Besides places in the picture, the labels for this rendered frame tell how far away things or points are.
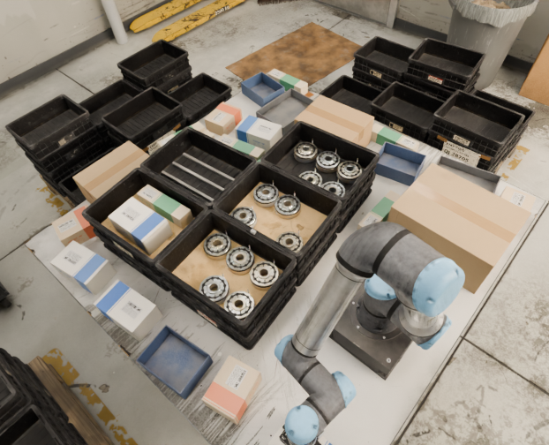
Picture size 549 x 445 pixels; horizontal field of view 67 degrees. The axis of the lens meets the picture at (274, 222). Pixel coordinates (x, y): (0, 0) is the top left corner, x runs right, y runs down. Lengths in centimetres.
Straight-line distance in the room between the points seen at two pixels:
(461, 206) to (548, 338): 113
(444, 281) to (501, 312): 175
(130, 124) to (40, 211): 92
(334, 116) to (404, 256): 127
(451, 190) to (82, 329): 200
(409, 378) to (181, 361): 77
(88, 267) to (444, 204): 137
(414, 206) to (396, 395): 67
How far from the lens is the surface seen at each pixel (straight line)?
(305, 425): 103
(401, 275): 85
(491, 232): 165
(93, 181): 193
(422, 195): 167
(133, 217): 164
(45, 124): 303
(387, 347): 143
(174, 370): 155
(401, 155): 207
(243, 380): 141
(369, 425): 147
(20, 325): 278
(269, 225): 161
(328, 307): 98
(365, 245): 88
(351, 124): 198
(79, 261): 178
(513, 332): 255
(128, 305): 160
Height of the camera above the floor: 212
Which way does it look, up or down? 53 degrees down
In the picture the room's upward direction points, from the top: 5 degrees counter-clockwise
